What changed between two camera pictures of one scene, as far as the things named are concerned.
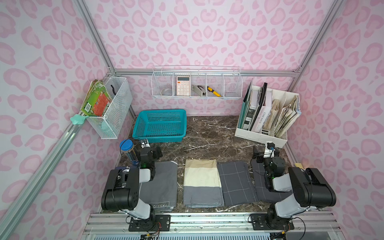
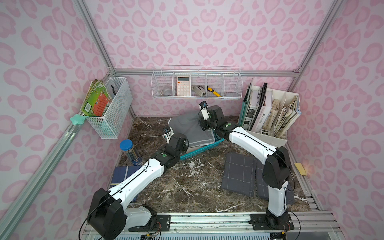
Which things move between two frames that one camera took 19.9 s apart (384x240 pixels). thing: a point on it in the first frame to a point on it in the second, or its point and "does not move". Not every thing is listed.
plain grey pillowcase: [162, 192] to [188, 125]
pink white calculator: [183, 85] does not move
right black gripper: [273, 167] to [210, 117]
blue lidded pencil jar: [126, 145] does not move
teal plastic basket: [161, 126] to [218, 140]
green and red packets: [97, 99] does not move
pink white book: [265, 113] does not move
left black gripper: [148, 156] to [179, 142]
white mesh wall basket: [110, 125] does not move
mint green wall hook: [78, 119] does not move
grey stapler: [198, 90] does not move
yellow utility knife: [210, 89] does not move
